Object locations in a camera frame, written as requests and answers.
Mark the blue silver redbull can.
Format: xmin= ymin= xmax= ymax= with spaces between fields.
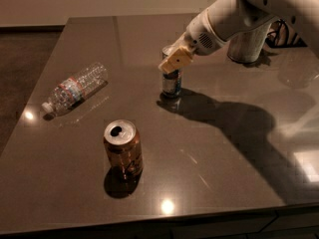
xmin=160 ymin=44 xmax=183 ymax=99

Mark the clear plastic water bottle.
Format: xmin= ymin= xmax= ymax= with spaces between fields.
xmin=42 ymin=63 xmax=108 ymax=116

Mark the orange soda can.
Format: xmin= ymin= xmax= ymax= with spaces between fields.
xmin=104 ymin=119 xmax=144 ymax=180

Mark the black cable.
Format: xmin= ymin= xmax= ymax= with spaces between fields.
xmin=265 ymin=18 xmax=308 ymax=50

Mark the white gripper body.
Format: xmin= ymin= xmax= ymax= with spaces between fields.
xmin=175 ymin=8 xmax=227 ymax=56

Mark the metal bucket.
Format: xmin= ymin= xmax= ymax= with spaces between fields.
xmin=227 ymin=24 xmax=270 ymax=64

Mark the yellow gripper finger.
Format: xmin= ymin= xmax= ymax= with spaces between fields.
xmin=159 ymin=46 xmax=193 ymax=74

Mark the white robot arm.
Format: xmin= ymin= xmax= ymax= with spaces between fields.
xmin=159 ymin=0 xmax=319 ymax=74

